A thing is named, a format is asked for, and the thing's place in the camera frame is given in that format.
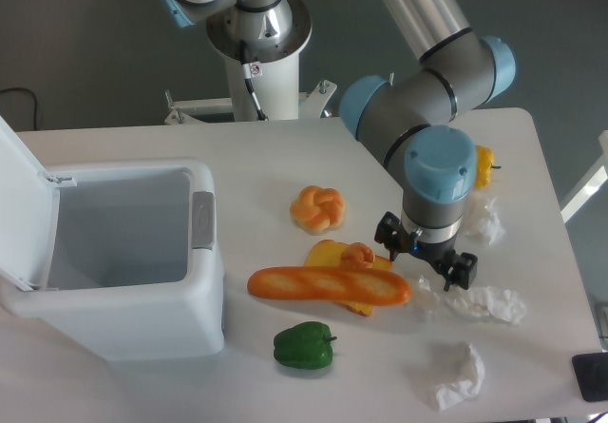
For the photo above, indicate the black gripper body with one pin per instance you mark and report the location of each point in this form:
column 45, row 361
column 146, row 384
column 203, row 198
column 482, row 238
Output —
column 435, row 245

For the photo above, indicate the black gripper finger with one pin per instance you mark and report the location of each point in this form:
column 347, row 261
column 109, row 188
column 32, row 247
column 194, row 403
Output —
column 388, row 233
column 457, row 269

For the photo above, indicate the long orange baguette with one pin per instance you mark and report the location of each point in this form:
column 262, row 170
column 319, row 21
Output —
column 330, row 283

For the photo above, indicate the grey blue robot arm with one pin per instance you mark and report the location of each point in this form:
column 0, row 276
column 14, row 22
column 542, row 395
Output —
column 405, row 126

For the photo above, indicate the round knotted bread roll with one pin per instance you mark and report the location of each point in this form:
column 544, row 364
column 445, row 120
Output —
column 318, row 209

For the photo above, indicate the small orange croissant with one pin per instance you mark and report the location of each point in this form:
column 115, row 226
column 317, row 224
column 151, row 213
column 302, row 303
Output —
column 357, row 255

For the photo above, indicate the small crumpled clear wrap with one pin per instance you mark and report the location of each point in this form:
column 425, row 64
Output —
column 423, row 300

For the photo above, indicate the crumpled white tissue top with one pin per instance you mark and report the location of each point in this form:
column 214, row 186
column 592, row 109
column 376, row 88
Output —
column 481, row 219

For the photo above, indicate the crumpled white tissue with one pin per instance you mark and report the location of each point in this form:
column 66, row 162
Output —
column 481, row 219
column 488, row 304
column 452, row 374

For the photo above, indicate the crumpled white tissue right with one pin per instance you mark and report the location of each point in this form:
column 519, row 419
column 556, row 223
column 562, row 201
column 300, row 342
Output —
column 488, row 304

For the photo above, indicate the yellow bell pepper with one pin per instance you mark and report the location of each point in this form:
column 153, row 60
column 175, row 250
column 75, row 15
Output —
column 485, row 167

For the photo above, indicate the crumpled white tissue bottom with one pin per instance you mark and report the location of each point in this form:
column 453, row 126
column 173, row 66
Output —
column 452, row 374

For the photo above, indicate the green bell pepper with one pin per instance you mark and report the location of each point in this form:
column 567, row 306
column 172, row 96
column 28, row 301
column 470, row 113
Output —
column 306, row 346

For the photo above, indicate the black device at edge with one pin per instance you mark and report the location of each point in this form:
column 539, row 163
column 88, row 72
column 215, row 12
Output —
column 591, row 374

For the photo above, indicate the white trash bin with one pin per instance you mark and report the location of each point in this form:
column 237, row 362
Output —
column 136, row 272

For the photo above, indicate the white bin lid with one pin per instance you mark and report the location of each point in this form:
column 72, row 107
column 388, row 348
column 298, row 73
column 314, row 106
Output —
column 30, row 198

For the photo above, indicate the white frame at right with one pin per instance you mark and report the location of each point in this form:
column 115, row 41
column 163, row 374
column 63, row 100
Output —
column 588, row 185

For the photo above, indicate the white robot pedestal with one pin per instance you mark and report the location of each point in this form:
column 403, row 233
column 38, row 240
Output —
column 261, row 56

